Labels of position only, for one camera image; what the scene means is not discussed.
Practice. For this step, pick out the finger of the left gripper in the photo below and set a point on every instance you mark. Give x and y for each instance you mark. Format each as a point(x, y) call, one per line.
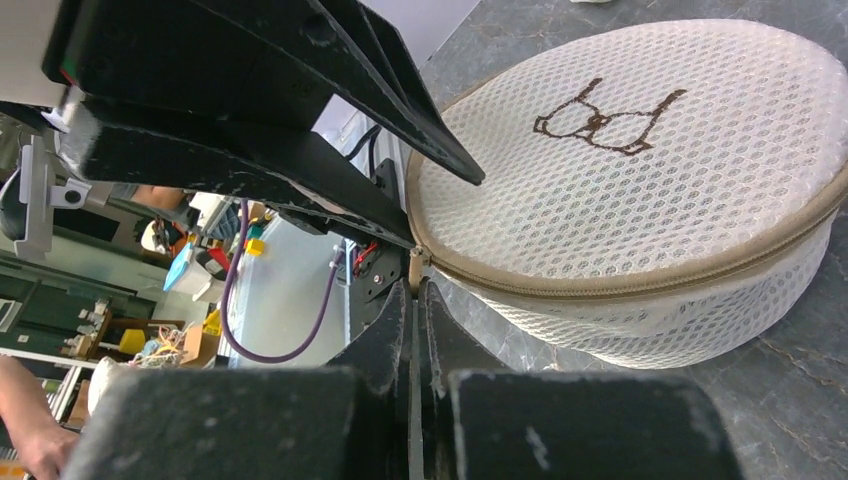
point(294, 170)
point(265, 62)

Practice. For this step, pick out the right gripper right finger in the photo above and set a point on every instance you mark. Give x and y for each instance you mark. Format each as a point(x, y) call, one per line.
point(496, 423)

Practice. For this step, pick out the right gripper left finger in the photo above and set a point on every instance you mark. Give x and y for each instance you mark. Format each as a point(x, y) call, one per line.
point(342, 420)

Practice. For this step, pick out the white round tub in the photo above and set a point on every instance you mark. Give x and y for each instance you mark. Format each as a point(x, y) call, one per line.
point(655, 196)

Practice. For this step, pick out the person's bare hand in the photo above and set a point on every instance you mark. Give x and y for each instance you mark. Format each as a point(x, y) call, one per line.
point(43, 446)

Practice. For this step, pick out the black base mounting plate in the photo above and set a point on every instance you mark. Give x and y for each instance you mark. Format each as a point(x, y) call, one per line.
point(376, 268)

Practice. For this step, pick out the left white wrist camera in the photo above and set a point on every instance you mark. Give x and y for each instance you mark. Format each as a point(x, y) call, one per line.
point(38, 100)

